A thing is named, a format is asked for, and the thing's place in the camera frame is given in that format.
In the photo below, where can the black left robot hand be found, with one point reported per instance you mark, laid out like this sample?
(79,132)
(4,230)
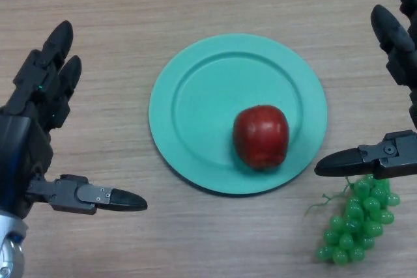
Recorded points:
(23,147)

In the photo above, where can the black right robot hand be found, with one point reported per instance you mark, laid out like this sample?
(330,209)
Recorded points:
(394,161)

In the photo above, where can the red apple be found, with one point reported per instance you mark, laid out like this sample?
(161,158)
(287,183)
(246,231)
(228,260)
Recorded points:
(260,138)

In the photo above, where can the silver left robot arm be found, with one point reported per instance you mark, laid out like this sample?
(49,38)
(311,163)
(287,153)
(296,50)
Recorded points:
(9,252)

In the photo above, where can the green round plate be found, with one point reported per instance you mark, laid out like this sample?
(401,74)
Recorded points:
(202,112)

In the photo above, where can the green grape bunch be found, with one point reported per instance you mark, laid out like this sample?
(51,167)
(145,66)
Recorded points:
(352,229)

